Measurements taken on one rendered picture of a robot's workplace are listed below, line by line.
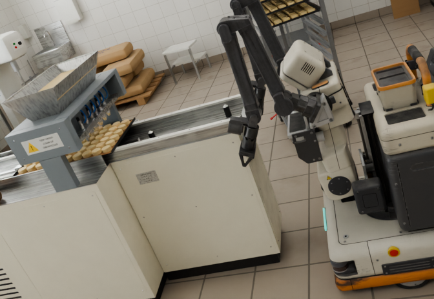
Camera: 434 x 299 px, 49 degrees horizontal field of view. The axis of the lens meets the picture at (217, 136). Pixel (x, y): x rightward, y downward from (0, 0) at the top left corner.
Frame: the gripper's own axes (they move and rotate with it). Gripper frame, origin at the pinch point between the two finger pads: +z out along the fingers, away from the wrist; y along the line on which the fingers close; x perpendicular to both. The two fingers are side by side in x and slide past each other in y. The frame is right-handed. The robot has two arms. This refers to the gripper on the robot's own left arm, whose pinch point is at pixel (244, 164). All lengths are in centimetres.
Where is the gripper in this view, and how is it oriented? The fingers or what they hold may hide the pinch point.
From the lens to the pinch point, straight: 208.1
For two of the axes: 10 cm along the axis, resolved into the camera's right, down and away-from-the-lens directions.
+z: -1.4, 8.7, 4.7
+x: 9.8, 2.0, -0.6
